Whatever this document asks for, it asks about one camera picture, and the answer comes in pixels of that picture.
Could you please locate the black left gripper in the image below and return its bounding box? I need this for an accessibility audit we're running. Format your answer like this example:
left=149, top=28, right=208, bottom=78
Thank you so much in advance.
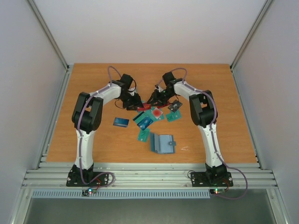
left=120, top=92, right=144, bottom=111

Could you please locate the teal card with signature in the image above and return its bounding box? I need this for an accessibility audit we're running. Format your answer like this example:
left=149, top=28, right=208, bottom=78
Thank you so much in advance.
left=137, top=128, right=150, bottom=142

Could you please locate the teal leather card holder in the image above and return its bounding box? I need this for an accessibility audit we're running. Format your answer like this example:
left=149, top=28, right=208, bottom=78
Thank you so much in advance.
left=149, top=133, right=176, bottom=154

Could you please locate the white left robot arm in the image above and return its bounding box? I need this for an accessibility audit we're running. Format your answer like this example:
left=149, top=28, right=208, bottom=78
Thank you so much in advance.
left=71, top=74, right=143, bottom=186

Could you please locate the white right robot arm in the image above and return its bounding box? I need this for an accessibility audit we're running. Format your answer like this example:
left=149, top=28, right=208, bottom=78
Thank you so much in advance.
left=147, top=71, right=227, bottom=185

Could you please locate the white card red circle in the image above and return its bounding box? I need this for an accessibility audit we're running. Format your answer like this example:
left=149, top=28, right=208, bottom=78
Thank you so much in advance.
left=151, top=108, right=164, bottom=121

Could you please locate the teal card under pile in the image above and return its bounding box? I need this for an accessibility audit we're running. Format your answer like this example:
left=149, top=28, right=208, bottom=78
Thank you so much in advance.
left=133, top=112, right=146, bottom=123

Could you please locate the black VIP card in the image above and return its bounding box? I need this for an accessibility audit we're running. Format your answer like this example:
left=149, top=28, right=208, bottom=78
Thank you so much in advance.
left=168, top=100, right=183, bottom=112

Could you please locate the teal card right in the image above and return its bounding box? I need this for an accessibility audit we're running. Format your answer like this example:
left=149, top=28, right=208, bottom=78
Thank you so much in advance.
left=166, top=110, right=182, bottom=122

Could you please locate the dark blue card left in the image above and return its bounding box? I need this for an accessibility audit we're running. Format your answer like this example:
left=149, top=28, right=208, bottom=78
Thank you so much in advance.
left=113, top=117, right=129, bottom=127

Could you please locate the blue card near centre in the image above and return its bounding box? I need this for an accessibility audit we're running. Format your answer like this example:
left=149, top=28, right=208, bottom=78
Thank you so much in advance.
left=137, top=116, right=154, bottom=130

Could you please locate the left controller board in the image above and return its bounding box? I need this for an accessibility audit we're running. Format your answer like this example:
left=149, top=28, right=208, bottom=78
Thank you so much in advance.
left=81, top=189, right=97, bottom=196

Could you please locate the controller board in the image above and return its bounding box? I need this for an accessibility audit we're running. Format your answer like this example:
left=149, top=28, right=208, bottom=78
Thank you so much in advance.
left=81, top=189, right=97, bottom=196
left=210, top=188, right=228, bottom=195

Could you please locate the right controller board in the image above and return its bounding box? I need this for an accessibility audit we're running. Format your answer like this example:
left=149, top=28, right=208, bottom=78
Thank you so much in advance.
left=210, top=188, right=228, bottom=195

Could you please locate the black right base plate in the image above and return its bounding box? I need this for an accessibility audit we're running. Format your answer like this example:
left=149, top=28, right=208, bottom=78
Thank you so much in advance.
left=189, top=171, right=234, bottom=187

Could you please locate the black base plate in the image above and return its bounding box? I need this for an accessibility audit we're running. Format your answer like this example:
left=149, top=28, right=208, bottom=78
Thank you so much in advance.
left=189, top=171, right=234, bottom=187
left=66, top=172, right=110, bottom=187

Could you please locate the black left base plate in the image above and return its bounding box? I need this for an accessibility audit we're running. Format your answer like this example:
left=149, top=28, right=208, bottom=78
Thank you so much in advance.
left=66, top=172, right=110, bottom=187

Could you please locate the grey slotted cable duct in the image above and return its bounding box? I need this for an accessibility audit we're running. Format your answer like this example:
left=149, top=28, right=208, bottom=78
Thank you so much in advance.
left=32, top=189, right=210, bottom=199

